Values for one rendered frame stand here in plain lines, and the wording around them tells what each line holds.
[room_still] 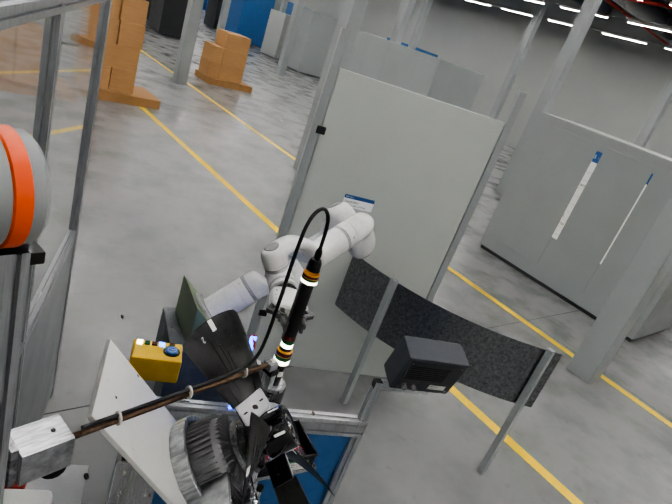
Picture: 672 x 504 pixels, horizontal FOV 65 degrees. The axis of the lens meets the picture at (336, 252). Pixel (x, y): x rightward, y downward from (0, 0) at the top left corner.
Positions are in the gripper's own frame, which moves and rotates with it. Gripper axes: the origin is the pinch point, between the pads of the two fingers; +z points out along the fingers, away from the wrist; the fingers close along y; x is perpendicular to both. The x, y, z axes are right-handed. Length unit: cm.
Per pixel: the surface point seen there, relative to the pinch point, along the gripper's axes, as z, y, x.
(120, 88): -821, 121, -121
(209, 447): 13.6, 15.2, -31.2
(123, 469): 18, 35, -35
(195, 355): 5.2, 23.3, -9.9
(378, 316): -146, -103, -76
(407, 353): -32, -57, -25
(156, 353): -34, 30, -40
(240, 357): 0.0, 10.9, -12.7
